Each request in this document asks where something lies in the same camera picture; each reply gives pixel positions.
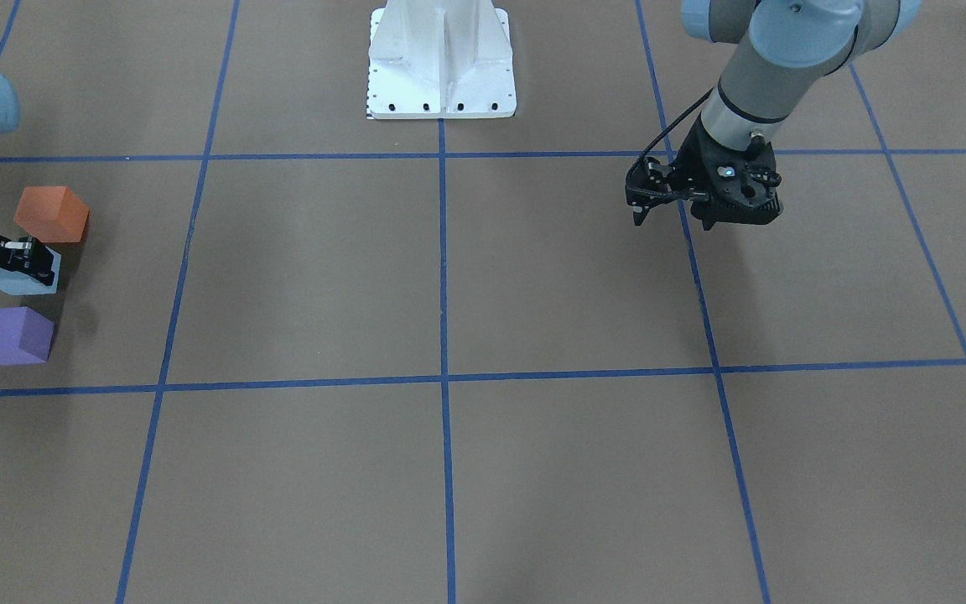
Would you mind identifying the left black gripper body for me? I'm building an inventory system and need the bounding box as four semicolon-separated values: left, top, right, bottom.
626;120;783;226

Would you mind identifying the light blue foam block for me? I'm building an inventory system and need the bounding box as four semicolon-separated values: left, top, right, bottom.
0;249;62;297

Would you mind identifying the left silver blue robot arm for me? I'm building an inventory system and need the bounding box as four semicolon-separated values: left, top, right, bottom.
625;1;922;230

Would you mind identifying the orange foam block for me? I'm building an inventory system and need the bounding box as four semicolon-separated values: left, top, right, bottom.
13;186;91;243

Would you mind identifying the purple foam block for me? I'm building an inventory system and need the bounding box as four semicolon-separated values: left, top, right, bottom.
0;306;56;366

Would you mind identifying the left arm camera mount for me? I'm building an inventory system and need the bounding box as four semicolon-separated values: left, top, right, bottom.
708;162;783;226

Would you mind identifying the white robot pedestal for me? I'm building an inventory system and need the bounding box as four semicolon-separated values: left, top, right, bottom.
366;1;517;120

